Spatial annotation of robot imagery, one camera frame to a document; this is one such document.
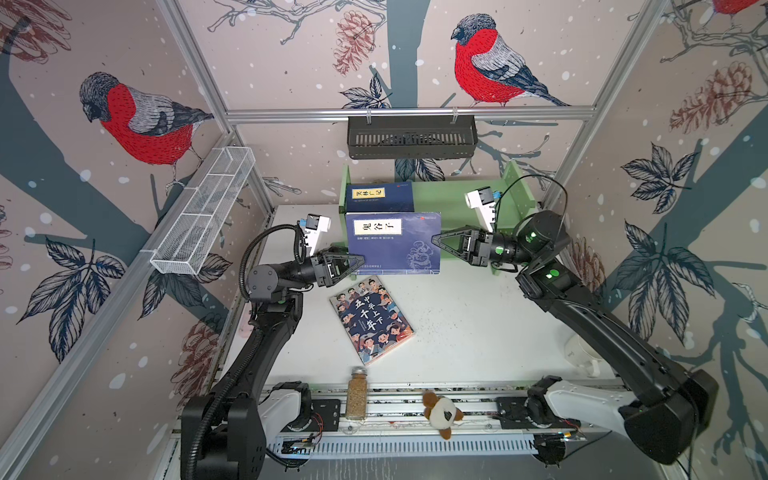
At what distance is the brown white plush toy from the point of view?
2.36 feet

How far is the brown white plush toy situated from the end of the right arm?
433 mm

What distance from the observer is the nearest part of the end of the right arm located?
53 cm
